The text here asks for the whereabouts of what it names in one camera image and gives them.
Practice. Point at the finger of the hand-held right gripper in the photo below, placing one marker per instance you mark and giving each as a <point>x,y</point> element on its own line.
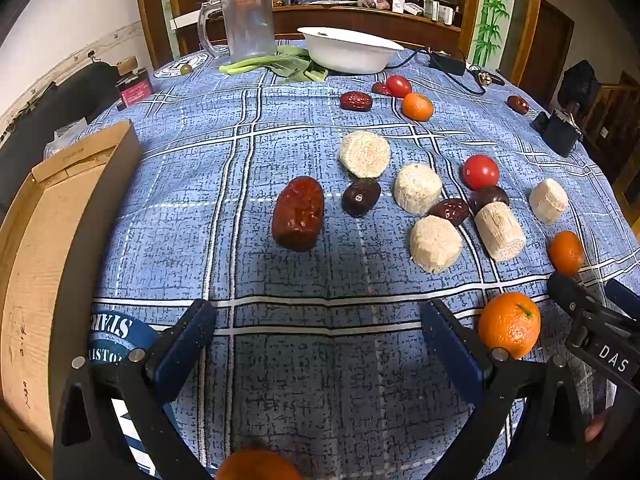
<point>625,297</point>
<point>570,292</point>

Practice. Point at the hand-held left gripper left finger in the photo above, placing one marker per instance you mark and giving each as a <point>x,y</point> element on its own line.
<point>187,342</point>

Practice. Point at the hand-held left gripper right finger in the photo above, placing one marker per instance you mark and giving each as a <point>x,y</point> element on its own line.
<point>447,345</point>

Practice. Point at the orange mandarin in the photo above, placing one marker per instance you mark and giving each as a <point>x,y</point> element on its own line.
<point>566,251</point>
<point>257,466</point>
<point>510,325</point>
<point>418,106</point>

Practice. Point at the dark plum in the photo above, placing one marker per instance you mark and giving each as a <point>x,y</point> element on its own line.
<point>361,197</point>
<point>492,195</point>

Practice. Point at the small red jujube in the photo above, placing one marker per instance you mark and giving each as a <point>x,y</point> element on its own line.
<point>356,101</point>
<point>379,88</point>
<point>517,104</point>
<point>450,211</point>

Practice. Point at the red tomato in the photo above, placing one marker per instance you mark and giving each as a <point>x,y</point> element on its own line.
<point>480,171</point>
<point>399,86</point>

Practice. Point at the cardboard box tray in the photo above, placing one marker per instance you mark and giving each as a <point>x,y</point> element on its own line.
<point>45,270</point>

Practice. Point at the large red jujube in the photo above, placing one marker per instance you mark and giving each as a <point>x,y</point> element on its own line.
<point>297,212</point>

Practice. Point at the person's right hand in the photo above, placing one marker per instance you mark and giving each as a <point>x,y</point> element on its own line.
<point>596,426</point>

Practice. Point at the black device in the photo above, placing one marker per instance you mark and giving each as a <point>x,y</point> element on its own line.
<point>560,132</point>

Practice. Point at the black bag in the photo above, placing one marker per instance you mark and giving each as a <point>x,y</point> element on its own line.
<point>579,85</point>

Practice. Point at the blue plaid tablecloth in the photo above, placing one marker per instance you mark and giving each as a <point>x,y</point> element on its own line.
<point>240,125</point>

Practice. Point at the metal plug connector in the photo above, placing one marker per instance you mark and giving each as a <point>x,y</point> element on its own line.
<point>487,78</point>

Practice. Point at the clear plastic bag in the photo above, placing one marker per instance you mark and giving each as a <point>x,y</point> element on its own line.
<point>65,140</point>

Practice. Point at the black jar pink label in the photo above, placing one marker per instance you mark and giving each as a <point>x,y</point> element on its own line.
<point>132,91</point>

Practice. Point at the black sofa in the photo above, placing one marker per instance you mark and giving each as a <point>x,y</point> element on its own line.
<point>45,110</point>

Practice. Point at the green olive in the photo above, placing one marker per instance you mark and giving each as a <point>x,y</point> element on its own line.
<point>186,68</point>

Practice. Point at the green leafy vegetable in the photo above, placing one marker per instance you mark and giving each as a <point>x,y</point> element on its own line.
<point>290,67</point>

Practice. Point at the white bowl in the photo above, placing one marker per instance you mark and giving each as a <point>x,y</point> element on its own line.
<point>350,52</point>

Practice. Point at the white containers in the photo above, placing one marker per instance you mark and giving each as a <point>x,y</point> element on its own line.
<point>440,11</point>

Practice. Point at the white board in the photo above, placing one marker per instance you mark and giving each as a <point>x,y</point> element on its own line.
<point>192,20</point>

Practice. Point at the clear glass pitcher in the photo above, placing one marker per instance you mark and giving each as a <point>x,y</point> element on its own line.
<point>247,20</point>

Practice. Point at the wooden counter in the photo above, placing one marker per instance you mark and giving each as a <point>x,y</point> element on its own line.
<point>350,17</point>

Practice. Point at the bamboo wall sticker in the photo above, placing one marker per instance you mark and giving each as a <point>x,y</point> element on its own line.
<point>492,10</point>

